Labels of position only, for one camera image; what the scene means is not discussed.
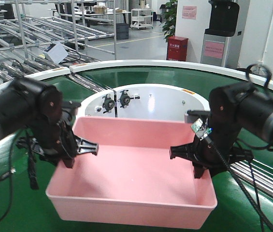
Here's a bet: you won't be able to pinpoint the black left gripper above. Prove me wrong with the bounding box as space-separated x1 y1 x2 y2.
16 120 99 168

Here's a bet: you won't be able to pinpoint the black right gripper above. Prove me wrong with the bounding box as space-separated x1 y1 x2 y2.
169 116 254 179

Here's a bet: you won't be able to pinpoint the pink plastic bin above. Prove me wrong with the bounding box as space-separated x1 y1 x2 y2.
46 116 217 229

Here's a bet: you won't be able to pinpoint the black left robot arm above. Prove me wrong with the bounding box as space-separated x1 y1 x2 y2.
0 77 99 168

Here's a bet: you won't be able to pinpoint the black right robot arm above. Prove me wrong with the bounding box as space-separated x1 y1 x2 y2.
170 82 273 178

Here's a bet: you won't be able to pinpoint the green circuit board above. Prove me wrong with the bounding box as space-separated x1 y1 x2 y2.
191 118 212 140

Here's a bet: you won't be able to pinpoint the green circular conveyor belt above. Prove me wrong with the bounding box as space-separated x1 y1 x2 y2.
0 66 260 232

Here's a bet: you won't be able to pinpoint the steel conveyor transfer rollers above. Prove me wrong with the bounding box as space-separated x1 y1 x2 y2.
230 161 273 199

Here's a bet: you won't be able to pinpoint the white outer conveyor rim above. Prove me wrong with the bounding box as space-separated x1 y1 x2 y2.
0 59 273 107

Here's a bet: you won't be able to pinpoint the grey control box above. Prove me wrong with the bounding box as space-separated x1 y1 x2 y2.
43 42 68 64

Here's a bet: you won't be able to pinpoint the grey floor stand kiosk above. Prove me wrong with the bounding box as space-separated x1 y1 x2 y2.
201 29 230 67

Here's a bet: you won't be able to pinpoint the red fire extinguisher cabinet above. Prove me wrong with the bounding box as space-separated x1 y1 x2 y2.
167 36 188 61

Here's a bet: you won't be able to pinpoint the metal roller rack shelving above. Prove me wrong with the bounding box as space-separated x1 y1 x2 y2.
0 0 116 89

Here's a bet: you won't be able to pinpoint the dark plastic crate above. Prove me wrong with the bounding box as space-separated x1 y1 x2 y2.
116 23 129 40

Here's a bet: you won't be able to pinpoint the green potted plant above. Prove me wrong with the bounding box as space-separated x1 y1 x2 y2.
160 0 178 41

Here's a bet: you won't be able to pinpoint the cardboard box on desk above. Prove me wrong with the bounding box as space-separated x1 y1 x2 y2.
93 5 108 14

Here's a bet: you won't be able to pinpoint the white utility cart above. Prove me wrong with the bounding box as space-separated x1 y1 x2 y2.
130 8 153 29

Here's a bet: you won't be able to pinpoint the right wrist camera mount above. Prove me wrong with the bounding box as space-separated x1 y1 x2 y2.
184 110 210 123

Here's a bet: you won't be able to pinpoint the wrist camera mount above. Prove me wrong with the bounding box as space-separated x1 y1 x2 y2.
184 110 210 123
62 101 81 116

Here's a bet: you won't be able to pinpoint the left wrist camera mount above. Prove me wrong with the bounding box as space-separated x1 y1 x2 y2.
62 101 81 116

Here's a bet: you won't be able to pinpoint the black left cable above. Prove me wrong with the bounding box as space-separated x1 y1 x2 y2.
0 60 40 232

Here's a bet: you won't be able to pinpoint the black bearing mount left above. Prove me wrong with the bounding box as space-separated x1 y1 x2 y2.
102 95 115 114

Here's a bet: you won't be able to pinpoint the black bearing mount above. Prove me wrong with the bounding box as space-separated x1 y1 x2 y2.
119 89 141 108
102 95 115 114

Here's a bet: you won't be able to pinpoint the white inner conveyor ring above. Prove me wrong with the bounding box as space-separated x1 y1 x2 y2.
75 84 215 124

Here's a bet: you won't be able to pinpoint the black bearing mount right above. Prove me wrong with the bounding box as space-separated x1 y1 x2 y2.
119 89 141 108

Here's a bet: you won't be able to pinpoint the black braided right cable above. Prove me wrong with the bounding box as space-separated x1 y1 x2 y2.
205 64 273 232

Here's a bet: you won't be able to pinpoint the grey wire waste basket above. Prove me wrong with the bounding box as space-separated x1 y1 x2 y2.
252 67 272 80

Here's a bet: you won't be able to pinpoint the pink wall notice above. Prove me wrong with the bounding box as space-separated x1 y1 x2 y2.
182 6 197 20

